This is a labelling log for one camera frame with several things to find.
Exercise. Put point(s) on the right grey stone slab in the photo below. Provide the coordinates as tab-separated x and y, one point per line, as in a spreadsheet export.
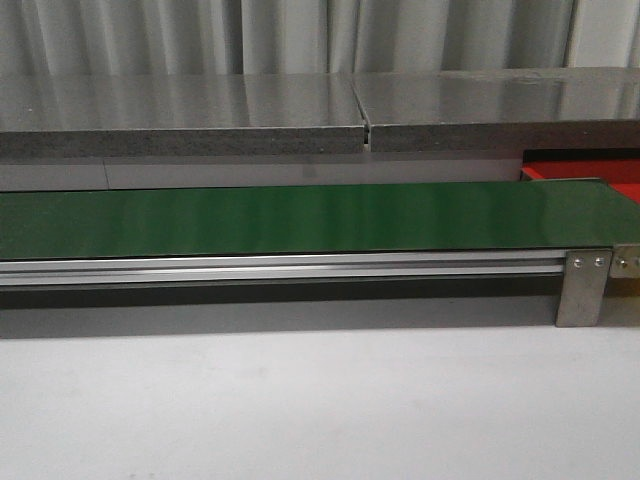
513	109

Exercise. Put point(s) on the left grey stone slab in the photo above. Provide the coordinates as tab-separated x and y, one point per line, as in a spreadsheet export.
178	115

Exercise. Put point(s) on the grey pleated curtain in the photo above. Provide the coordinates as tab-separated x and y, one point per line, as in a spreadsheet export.
253	37

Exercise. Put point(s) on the steel conveyor support bracket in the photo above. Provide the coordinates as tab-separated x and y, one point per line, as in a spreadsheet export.
586	273

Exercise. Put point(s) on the grey stone slab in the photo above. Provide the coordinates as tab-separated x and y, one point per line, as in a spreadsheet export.
178	115
513	109

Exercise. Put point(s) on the green conveyor belt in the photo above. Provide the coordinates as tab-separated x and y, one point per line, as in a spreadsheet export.
315	219

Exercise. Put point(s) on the steel conveyor end bracket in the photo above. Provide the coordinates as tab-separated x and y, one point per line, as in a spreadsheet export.
625	262

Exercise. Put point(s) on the aluminium conveyor side rail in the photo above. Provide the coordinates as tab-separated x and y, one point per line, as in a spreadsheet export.
45	273

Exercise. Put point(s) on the red plastic tray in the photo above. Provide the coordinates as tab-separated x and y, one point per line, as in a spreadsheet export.
618	167

